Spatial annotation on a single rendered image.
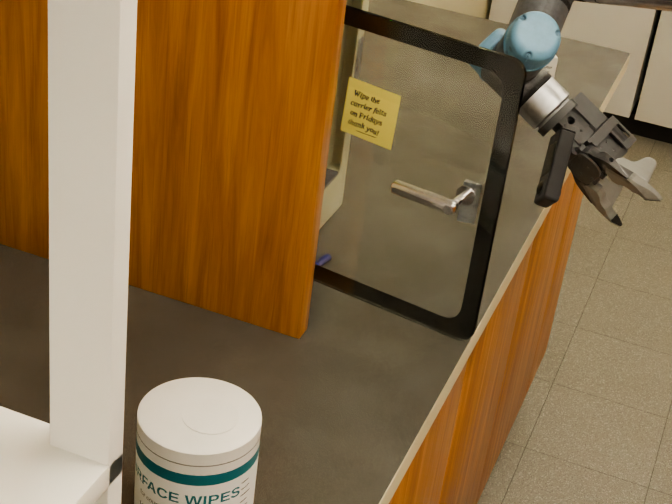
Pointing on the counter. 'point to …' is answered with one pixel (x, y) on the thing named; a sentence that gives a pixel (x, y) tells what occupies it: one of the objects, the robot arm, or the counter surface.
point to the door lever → (434, 197)
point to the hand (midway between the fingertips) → (638, 217)
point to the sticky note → (370, 113)
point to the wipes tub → (197, 444)
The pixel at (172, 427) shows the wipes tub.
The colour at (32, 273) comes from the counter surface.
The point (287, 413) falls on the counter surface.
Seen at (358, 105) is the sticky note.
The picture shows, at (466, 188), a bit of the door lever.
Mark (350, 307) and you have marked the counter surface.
